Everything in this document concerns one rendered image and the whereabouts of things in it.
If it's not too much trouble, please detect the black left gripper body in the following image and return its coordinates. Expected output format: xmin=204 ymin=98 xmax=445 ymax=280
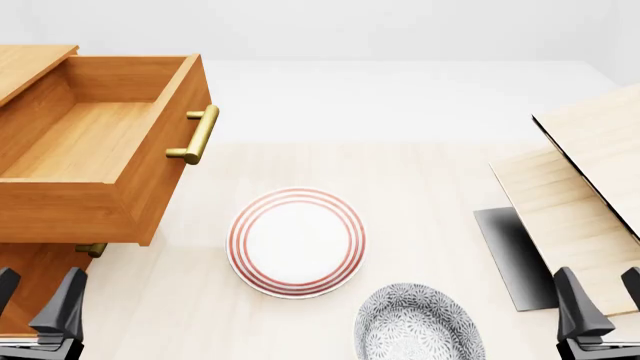
xmin=0 ymin=332 xmax=85 ymax=360

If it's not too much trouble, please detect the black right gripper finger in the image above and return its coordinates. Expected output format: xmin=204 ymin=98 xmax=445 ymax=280
xmin=620 ymin=266 xmax=640 ymax=302
xmin=553 ymin=266 xmax=617 ymax=342

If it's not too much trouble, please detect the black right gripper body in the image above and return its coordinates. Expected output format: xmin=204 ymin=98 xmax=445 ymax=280
xmin=556 ymin=331 xmax=640 ymax=360

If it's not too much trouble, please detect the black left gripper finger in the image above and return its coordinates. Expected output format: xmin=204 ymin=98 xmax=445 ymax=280
xmin=28 ymin=266 xmax=89 ymax=341
xmin=0 ymin=266 xmax=22 ymax=317

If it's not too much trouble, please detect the wooden cabinet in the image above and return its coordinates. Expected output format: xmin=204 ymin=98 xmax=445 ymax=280
xmin=0 ymin=44 xmax=80 ymax=108

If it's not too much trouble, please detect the grey patterned bowl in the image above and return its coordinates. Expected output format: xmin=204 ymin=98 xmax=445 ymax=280
xmin=353 ymin=282 xmax=487 ymax=360

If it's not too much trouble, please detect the white plate with red rings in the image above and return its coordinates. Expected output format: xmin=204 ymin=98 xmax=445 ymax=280
xmin=226 ymin=186 xmax=368 ymax=300

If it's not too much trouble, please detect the wooden drawer with long handle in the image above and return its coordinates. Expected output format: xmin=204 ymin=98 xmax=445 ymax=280
xmin=0 ymin=53 xmax=214 ymax=248

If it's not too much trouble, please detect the long brass drawer handle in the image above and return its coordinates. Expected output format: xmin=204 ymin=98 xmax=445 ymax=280
xmin=165 ymin=104 xmax=221 ymax=166

